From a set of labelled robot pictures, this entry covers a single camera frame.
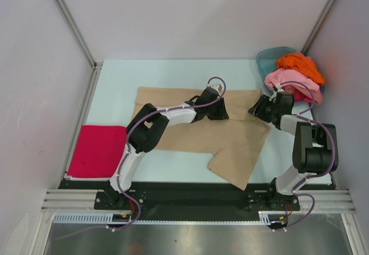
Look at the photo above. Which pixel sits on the teal plastic basket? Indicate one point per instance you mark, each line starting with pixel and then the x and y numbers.
pixel 266 60

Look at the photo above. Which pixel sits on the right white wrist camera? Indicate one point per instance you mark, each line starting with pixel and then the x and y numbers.
pixel 276 89

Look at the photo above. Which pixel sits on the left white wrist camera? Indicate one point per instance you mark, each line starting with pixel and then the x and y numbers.
pixel 216 87

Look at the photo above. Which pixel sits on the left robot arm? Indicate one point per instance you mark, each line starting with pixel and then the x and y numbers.
pixel 148 126

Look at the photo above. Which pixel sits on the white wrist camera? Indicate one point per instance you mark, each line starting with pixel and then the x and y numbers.
pixel 216 87
pixel 276 89

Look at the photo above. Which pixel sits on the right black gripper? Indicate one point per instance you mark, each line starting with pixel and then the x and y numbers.
pixel 263 101

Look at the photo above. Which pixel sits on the orange t shirt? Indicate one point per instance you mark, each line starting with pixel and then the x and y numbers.
pixel 302 64

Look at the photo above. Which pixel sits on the white slotted cable duct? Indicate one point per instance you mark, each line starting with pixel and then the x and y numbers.
pixel 86 217

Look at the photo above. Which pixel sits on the aluminium frame post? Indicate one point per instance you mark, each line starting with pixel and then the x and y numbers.
pixel 75 31
pixel 326 10

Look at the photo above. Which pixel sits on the beige t shirt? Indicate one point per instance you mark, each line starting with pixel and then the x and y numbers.
pixel 235 143

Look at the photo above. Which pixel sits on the aluminium front rail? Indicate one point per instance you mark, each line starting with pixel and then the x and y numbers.
pixel 326 201

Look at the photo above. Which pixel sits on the magenta t shirt in basket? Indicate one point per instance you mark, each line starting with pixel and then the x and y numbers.
pixel 301 95

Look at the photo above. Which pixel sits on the folded magenta t shirt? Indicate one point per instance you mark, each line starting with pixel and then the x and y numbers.
pixel 98 152

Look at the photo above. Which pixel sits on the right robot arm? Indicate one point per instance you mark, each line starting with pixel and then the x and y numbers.
pixel 315 150

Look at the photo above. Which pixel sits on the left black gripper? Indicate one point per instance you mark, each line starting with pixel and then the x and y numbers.
pixel 221 113

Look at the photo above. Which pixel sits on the pink t shirt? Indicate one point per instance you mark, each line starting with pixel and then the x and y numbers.
pixel 290 78

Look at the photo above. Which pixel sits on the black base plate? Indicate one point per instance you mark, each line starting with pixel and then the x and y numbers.
pixel 193 202

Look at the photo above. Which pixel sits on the right aluminium frame post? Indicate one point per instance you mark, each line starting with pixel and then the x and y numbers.
pixel 326 10

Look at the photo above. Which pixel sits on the left aluminium frame post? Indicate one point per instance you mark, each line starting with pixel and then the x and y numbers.
pixel 75 31

